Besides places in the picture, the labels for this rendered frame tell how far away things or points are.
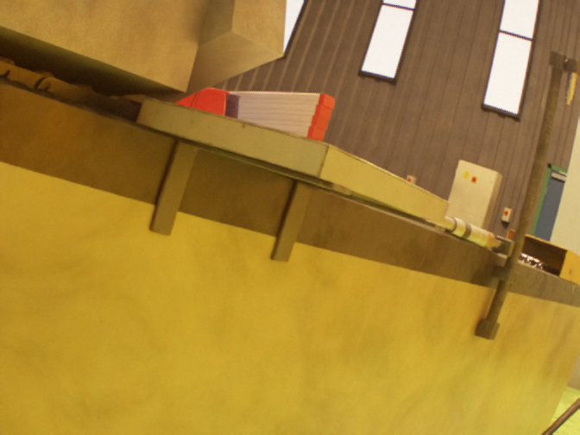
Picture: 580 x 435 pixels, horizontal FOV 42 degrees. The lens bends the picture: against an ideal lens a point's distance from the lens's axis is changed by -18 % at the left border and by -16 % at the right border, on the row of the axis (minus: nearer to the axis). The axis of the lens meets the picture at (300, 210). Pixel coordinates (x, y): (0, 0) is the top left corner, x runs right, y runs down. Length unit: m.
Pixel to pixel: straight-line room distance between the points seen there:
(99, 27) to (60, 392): 0.37
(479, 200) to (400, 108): 1.86
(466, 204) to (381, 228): 9.16
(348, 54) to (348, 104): 0.77
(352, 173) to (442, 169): 10.08
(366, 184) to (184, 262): 0.22
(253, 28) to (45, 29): 0.26
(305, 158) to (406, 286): 0.62
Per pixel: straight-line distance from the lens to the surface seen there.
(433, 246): 1.35
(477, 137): 10.76
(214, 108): 1.65
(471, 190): 10.35
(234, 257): 0.95
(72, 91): 0.82
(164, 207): 0.84
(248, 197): 0.94
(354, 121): 11.59
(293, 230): 1.01
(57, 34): 0.70
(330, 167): 0.72
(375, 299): 1.24
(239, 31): 0.83
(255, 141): 0.74
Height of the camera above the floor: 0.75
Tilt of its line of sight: 1 degrees down
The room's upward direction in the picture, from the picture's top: 18 degrees clockwise
